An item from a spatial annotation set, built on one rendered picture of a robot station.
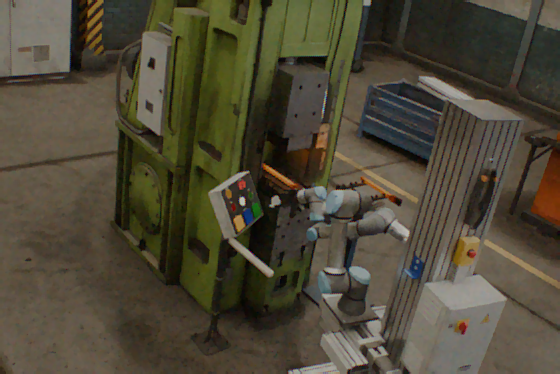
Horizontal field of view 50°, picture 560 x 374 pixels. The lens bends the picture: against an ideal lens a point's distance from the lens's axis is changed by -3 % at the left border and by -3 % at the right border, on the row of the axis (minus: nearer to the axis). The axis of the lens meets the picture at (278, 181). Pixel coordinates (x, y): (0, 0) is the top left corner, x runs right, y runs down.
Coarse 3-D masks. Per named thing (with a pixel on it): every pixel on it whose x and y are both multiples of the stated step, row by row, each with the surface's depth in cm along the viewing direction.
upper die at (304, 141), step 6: (270, 132) 392; (270, 138) 393; (276, 138) 388; (282, 138) 384; (288, 138) 379; (294, 138) 382; (300, 138) 385; (306, 138) 389; (312, 138) 392; (276, 144) 390; (282, 144) 385; (288, 144) 381; (294, 144) 384; (300, 144) 388; (306, 144) 391; (288, 150) 383
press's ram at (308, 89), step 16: (304, 64) 385; (288, 80) 363; (304, 80) 366; (320, 80) 374; (288, 96) 365; (304, 96) 372; (320, 96) 380; (272, 112) 379; (288, 112) 369; (304, 112) 378; (320, 112) 387; (272, 128) 382; (288, 128) 375; (304, 128) 384
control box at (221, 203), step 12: (228, 180) 355; (240, 180) 356; (216, 192) 338; (240, 192) 354; (252, 192) 364; (216, 204) 341; (228, 204) 342; (240, 204) 352; (252, 204) 362; (228, 216) 340; (228, 228) 343
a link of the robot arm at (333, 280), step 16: (336, 192) 300; (352, 192) 302; (336, 208) 297; (352, 208) 300; (336, 224) 302; (336, 240) 304; (336, 256) 305; (320, 272) 310; (336, 272) 306; (320, 288) 312; (336, 288) 308
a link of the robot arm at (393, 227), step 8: (384, 208) 362; (384, 216) 356; (392, 216) 358; (392, 224) 355; (400, 224) 358; (384, 232) 359; (392, 232) 356; (400, 232) 354; (408, 232) 353; (400, 240) 355
